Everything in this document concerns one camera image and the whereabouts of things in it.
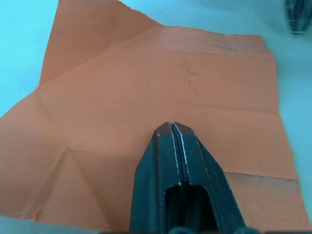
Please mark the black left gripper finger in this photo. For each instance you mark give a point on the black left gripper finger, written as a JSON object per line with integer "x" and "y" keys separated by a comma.
{"x": 207, "y": 185}
{"x": 151, "y": 185}

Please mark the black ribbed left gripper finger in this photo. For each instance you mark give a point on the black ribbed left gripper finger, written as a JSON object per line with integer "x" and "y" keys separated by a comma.
{"x": 296, "y": 14}

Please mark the orange paper sheet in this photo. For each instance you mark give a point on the orange paper sheet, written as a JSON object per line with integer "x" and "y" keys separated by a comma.
{"x": 126, "y": 97}

